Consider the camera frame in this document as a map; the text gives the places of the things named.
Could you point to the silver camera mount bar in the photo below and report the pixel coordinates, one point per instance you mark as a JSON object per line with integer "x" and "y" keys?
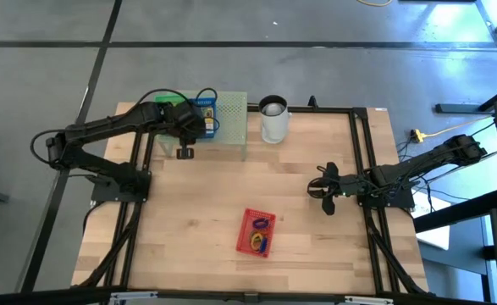
{"x": 250, "y": 297}

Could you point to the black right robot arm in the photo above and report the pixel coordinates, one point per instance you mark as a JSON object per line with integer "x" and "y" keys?
{"x": 426, "y": 163}

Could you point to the purple rubber band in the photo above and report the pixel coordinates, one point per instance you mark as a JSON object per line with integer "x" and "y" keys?
{"x": 261, "y": 223}

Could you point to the green plastic basket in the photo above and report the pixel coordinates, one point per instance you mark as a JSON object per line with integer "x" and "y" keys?
{"x": 169, "y": 100}

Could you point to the red plastic basket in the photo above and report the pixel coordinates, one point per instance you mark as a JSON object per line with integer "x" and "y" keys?
{"x": 244, "y": 241}

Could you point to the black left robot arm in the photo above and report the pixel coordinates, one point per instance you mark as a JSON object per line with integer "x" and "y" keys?
{"x": 100, "y": 127}

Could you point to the blue plastic basket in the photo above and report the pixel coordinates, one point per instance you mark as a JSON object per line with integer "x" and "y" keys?
{"x": 208, "y": 103}

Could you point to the black table frame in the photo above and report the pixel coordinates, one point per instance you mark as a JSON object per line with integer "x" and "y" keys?
{"x": 328, "y": 109}

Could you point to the large yellow rubber band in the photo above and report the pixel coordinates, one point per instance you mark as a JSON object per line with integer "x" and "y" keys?
{"x": 254, "y": 241}

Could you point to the green perforated metal shelf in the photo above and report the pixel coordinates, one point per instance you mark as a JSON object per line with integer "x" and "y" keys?
{"x": 231, "y": 123}

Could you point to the small black clamp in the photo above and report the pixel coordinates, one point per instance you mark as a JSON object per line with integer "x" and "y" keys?
{"x": 313, "y": 102}

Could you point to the black desk frame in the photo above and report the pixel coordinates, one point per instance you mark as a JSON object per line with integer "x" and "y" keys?
{"x": 455, "y": 210}

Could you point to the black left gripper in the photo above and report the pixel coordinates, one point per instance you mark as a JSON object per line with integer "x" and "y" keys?
{"x": 186, "y": 123}

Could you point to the blue coil wristband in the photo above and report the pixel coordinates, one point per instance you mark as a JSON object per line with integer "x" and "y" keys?
{"x": 264, "y": 245}

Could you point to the white paper sheet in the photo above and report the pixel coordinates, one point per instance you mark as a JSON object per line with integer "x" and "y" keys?
{"x": 434, "y": 237}

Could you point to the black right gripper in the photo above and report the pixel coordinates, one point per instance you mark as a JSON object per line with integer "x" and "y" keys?
{"x": 337, "y": 186}

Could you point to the white cup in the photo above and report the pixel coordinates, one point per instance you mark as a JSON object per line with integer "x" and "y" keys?
{"x": 273, "y": 129}

